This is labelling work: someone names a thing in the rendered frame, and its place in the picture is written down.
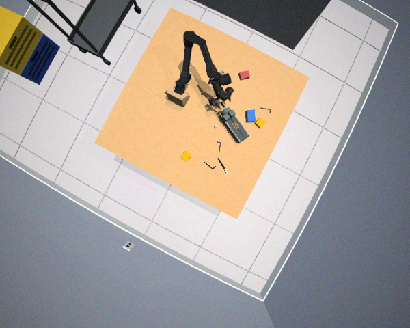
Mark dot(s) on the red flat block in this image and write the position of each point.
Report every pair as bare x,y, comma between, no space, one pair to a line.
244,75

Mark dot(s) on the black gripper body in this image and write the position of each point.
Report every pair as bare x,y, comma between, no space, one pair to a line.
213,101

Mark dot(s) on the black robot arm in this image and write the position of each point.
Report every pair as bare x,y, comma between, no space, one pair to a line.
216,79

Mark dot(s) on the blue rectangular block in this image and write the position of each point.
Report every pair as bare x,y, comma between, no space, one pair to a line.
250,115

